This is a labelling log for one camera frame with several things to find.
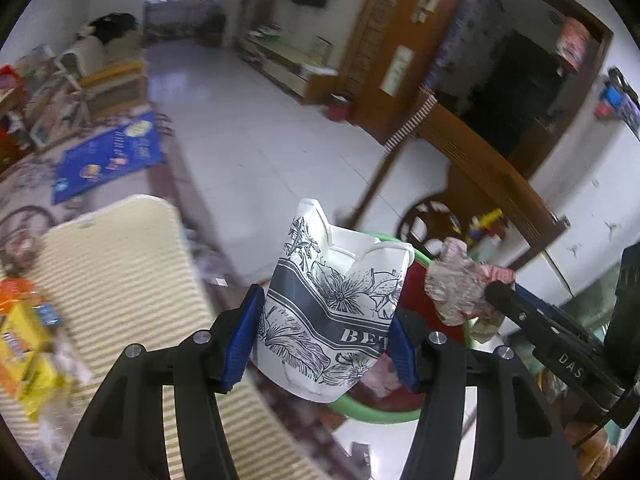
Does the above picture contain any black bag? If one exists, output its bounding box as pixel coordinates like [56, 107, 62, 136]
[89, 12, 139, 45]

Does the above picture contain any white floral paper cup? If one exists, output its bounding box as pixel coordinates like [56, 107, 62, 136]
[250, 199, 417, 403]

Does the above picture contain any striped pole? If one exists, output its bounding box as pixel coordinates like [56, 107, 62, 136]
[385, 85, 439, 153]

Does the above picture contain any yellow toy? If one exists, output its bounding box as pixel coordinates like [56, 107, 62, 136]
[467, 208, 504, 241]

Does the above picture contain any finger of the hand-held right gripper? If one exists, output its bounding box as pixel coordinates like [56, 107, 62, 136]
[482, 280, 587, 350]

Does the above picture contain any yellow striped mat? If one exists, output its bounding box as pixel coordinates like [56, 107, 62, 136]
[0, 194, 321, 480]

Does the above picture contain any small red floor bin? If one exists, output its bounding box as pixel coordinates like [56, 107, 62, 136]
[327, 95, 351, 122]

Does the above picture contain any yellow snack packet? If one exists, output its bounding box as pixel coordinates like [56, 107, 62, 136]
[0, 302, 68, 421]

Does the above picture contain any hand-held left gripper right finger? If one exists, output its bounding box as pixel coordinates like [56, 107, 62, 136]
[389, 310, 583, 480]

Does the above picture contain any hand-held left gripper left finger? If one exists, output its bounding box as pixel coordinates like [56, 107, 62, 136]
[57, 284, 266, 480]

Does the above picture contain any small blue packet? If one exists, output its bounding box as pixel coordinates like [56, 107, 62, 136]
[35, 302, 64, 327]

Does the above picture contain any orange canister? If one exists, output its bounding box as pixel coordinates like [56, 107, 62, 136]
[556, 17, 592, 72]

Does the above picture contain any wooden partition wall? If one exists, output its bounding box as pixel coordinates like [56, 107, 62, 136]
[336, 0, 472, 147]

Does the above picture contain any blue wall toy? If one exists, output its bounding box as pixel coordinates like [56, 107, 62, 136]
[594, 67, 640, 137]

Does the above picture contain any clear wrapper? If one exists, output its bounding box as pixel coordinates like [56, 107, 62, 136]
[424, 237, 516, 343]

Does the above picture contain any red bin with green rim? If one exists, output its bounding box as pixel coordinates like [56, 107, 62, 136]
[340, 230, 501, 425]

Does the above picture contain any patterned tablecloth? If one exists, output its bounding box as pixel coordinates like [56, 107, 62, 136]
[0, 105, 236, 286]

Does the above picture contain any low wooden cabinet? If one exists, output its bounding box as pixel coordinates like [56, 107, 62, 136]
[240, 29, 341, 106]

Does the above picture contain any orange snack packet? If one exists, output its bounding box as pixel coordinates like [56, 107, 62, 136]
[0, 279, 40, 313]

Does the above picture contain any small wall poster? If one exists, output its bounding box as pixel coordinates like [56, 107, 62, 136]
[380, 45, 415, 96]

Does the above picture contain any armchair with yellow cushion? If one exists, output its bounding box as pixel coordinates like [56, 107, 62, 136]
[55, 15, 149, 122]

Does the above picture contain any blue printed mat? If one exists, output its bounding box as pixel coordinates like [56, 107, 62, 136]
[51, 111, 168, 206]

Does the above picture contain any wooden chair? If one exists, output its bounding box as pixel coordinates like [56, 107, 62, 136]
[345, 100, 571, 272]

